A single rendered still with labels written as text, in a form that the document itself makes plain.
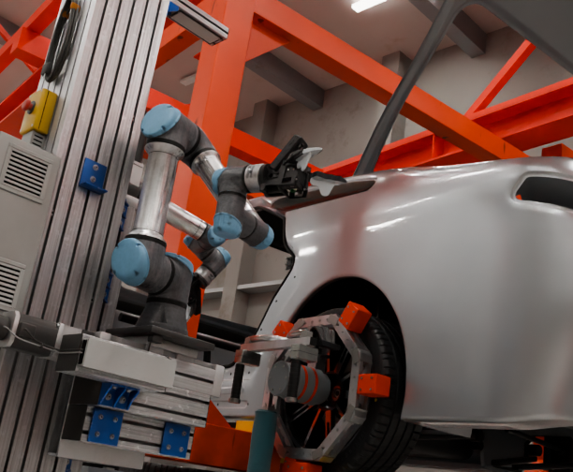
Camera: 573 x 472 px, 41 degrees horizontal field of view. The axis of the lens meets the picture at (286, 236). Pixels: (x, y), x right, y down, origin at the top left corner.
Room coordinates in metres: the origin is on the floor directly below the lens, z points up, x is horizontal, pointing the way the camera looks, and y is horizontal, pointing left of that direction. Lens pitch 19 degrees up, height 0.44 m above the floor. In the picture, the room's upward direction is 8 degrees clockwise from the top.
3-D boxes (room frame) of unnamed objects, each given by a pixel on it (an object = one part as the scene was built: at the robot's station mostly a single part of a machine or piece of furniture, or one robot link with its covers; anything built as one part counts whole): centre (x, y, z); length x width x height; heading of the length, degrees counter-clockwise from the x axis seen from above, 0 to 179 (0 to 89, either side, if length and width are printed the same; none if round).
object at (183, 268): (2.12, 0.31, 0.98); 0.13 x 0.12 x 0.14; 148
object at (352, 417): (2.91, -0.19, 0.85); 0.54 x 0.07 x 0.54; 36
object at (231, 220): (1.89, 0.15, 1.12); 0.11 x 0.08 x 0.11; 148
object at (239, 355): (2.93, 0.08, 0.93); 0.09 x 0.05 x 0.05; 126
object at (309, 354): (2.65, -0.12, 0.93); 0.09 x 0.05 x 0.05; 126
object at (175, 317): (2.13, 0.31, 0.87); 0.15 x 0.15 x 0.10
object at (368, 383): (2.66, -0.38, 0.85); 0.09 x 0.08 x 0.07; 36
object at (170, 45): (3.88, 0.99, 2.67); 1.77 x 0.10 x 0.12; 36
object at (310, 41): (3.91, -0.69, 2.54); 2.58 x 0.12 x 0.42; 126
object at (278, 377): (2.87, -0.13, 0.85); 0.21 x 0.14 x 0.14; 126
